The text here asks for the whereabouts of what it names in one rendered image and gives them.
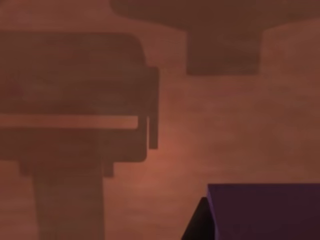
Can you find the dark purple box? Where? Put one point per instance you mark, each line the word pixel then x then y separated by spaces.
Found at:
pixel 265 212

